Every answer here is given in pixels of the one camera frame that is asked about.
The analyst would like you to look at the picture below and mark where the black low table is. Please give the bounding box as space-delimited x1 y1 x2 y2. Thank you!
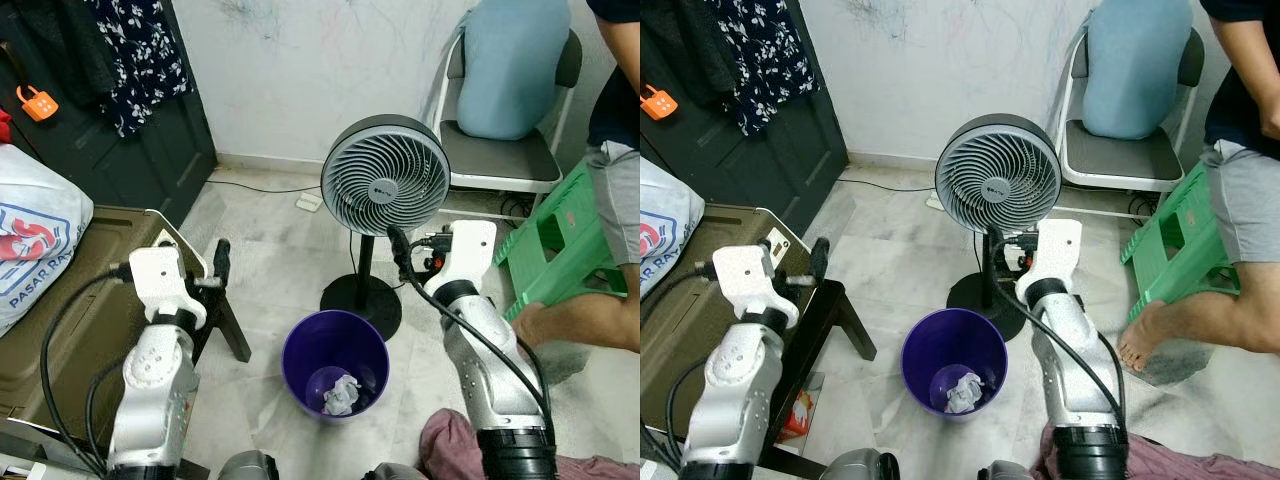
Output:
755 280 879 479
195 290 253 364

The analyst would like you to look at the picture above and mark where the purple waste bin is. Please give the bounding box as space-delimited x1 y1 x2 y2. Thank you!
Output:
281 309 392 426
900 307 1009 422

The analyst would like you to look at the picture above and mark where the black door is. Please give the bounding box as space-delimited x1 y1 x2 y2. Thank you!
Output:
0 0 218 229
640 0 851 213

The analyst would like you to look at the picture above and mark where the olive storage box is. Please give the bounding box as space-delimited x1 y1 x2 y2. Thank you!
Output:
0 205 213 451
640 205 816 441

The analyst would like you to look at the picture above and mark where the white framed grey chair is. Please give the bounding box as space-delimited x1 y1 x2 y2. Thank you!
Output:
1045 15 1206 194
425 10 584 196

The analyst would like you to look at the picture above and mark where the orange snack packet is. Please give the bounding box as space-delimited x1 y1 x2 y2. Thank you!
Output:
780 388 814 441

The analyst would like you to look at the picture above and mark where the crumpled white paper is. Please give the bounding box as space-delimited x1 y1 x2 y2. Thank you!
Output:
320 372 363 417
943 372 987 414

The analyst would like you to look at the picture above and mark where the white printed plastic bag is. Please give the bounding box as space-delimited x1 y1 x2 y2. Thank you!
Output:
640 155 707 301
0 143 95 337

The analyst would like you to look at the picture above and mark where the green plastic stool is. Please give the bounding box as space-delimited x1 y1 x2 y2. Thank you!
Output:
1120 160 1241 326
495 160 631 321

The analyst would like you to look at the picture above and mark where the grey left robot leg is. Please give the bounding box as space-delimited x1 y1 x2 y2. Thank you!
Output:
815 448 901 480
217 450 281 480

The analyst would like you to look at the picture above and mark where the person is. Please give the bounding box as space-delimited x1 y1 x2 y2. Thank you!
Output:
510 0 641 353
1115 0 1280 373

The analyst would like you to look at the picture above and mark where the dark floral print garment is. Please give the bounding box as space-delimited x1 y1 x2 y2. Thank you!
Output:
85 0 191 139
715 0 824 137

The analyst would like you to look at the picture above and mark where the blue grey cushion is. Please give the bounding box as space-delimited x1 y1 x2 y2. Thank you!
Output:
1083 0 1196 141
457 0 573 141

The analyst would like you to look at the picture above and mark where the orange padlock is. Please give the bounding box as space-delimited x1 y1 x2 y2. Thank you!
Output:
15 85 59 123
642 84 680 122

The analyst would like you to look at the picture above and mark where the black garment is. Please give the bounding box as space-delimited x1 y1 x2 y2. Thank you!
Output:
8 0 119 109
650 0 739 99

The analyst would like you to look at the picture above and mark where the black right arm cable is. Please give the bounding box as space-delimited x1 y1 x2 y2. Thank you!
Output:
987 232 1129 421
398 232 553 431

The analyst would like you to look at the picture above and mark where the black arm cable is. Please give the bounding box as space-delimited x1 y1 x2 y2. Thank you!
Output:
40 262 136 479
987 232 1129 421
640 258 723 473
398 232 553 431

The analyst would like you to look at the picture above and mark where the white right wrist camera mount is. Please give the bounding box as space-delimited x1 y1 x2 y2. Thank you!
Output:
424 220 499 301
1015 218 1084 301

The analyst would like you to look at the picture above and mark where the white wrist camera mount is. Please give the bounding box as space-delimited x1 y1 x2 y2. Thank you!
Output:
128 245 209 331
424 220 499 301
1015 218 1084 301
710 245 801 331

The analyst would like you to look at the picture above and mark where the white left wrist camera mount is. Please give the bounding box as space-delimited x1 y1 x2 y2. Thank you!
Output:
710 245 801 331
128 245 209 331

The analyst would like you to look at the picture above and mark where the grey pedestal fan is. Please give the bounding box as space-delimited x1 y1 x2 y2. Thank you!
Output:
935 112 1063 341
320 114 453 341

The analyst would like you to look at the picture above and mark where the thin black floor cable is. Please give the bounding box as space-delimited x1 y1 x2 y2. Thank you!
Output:
845 172 936 196
213 178 323 197

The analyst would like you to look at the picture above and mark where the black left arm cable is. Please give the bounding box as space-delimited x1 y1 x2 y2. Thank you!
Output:
640 258 723 473
40 262 136 479

